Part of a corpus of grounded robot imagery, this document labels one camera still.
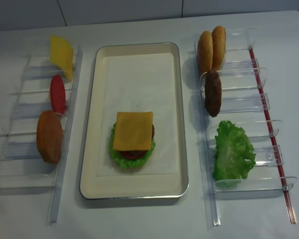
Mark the green lettuce leaf in rack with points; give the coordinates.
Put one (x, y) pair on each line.
(235, 155)

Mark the clear acrylic left rack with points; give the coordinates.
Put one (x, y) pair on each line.
(25, 81)

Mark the green lettuce under burger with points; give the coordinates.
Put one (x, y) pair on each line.
(126, 163)

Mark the brown bun in left rack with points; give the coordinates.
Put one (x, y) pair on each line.
(49, 135)

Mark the cream rectangular metal tray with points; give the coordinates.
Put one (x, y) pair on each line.
(130, 186)

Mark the red tomato slice in rack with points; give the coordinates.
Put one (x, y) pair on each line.
(57, 95)

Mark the brown patty in burger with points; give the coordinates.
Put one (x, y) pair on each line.
(137, 152)

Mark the sesame top burger bun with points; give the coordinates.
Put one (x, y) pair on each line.
(205, 52)

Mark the orange cheese slice on burger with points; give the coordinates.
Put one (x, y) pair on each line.
(133, 131)

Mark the yellow cheese slice in rack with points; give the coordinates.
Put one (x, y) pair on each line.
(61, 54)

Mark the tan burger bun in rack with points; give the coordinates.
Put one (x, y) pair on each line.
(219, 45)

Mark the red tomato slice in burger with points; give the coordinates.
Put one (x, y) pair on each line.
(129, 156)

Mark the white paper tray liner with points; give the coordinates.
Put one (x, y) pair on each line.
(144, 83)

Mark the brown meat patty in rack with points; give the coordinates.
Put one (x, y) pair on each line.
(213, 92)

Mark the clear acrylic right rack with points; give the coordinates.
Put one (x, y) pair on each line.
(245, 103)

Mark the clear acrylic rack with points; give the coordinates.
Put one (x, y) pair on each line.
(25, 81)
(245, 103)

